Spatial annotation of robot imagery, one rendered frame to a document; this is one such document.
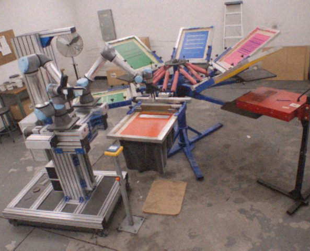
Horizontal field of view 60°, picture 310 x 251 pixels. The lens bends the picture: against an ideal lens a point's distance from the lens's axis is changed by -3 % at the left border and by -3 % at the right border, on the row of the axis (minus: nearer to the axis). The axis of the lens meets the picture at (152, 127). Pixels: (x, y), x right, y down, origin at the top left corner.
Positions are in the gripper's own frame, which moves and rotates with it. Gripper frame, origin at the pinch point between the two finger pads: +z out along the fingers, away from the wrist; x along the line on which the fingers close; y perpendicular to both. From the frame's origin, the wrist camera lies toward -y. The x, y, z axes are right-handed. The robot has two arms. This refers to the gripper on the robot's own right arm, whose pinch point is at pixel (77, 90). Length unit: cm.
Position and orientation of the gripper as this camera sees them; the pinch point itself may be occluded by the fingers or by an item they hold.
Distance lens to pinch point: 193.1
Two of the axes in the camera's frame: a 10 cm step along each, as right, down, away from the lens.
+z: 7.7, 1.9, -6.1
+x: -6.4, 3.0, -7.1
